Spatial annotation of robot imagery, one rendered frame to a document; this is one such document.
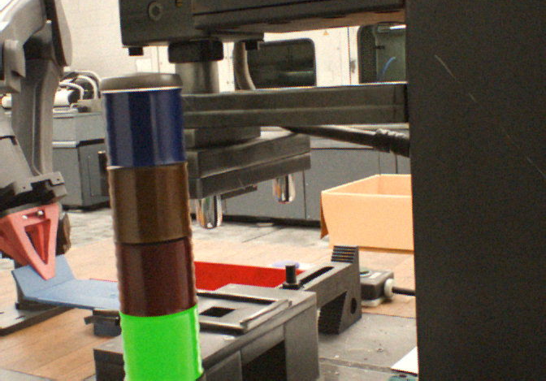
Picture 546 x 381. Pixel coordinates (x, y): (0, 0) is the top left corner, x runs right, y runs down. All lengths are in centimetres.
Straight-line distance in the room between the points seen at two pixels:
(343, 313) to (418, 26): 47
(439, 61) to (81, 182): 715
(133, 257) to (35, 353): 57
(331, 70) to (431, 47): 524
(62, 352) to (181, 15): 45
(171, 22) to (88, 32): 963
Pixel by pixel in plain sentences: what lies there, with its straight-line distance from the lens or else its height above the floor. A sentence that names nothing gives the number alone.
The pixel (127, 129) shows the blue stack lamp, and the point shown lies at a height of 117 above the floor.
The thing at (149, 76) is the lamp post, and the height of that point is 120.
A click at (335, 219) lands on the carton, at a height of 61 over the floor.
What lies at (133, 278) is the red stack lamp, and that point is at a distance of 36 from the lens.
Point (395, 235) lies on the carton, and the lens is 296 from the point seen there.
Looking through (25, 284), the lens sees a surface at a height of 100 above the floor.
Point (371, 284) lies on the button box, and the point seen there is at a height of 93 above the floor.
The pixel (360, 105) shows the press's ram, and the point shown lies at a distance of 53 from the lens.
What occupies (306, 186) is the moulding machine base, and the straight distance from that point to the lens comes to 589.
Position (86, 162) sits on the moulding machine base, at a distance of 761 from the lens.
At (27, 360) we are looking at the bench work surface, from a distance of 90.
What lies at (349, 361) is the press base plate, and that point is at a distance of 80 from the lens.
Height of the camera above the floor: 119
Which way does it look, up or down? 7 degrees down
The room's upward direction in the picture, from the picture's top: 3 degrees counter-clockwise
